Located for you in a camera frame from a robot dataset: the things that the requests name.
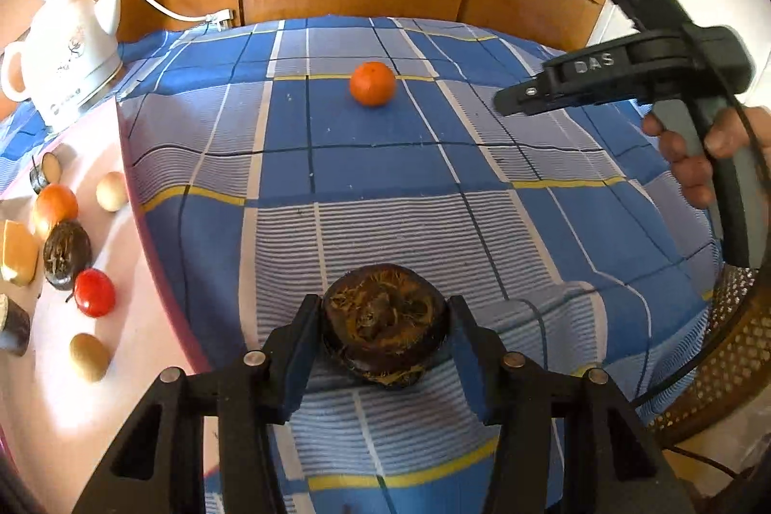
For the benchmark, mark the pink tray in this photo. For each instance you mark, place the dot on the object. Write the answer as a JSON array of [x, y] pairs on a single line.
[[138, 273]]

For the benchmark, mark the small beige round fruit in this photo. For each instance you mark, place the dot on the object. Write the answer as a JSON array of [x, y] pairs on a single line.
[[111, 190]]

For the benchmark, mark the orange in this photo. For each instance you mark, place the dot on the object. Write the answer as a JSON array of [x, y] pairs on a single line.
[[55, 207], [373, 83]]

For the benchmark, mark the person's right hand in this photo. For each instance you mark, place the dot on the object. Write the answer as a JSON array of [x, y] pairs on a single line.
[[692, 177]]

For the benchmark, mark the small red fruit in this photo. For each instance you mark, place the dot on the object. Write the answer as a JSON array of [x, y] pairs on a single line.
[[94, 293]]

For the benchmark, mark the small yellow-brown round fruit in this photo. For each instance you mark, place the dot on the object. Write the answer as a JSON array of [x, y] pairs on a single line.
[[89, 357]]

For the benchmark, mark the bread roll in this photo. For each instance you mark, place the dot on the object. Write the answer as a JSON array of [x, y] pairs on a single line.
[[18, 252]]

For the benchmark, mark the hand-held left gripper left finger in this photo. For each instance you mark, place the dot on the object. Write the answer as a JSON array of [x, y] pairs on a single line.
[[295, 369]]

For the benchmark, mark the dark brown water chestnut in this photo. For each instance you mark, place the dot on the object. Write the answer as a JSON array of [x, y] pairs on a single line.
[[66, 256], [384, 330]]

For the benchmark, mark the wicker chair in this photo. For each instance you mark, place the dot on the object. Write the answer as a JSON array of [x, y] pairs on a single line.
[[729, 357]]

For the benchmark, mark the blue checked cloth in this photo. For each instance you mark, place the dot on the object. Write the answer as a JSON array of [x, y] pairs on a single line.
[[391, 201]]

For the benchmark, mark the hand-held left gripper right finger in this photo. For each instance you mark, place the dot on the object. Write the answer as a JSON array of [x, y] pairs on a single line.
[[476, 369]]

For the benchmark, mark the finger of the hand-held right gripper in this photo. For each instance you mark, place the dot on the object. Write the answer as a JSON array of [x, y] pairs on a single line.
[[524, 100]]

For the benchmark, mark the white electric kettle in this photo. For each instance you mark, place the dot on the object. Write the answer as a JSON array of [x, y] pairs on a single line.
[[66, 62]]

